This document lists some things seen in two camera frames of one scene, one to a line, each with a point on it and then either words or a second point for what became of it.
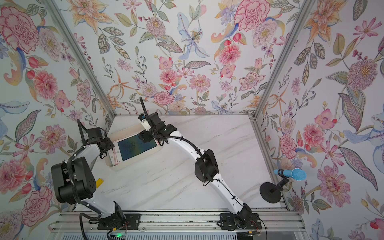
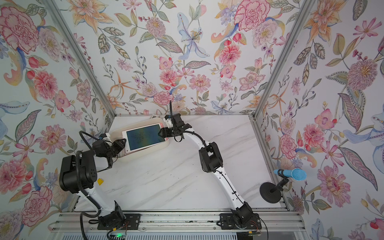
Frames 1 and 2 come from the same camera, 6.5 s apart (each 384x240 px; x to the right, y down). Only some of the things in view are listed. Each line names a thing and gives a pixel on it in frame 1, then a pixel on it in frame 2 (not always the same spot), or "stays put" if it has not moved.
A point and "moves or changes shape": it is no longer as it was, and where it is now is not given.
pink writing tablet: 129,147 moves or changes shape
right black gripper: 145,136 to 164,131
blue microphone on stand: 271,192 stays put
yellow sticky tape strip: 99,182 stays put
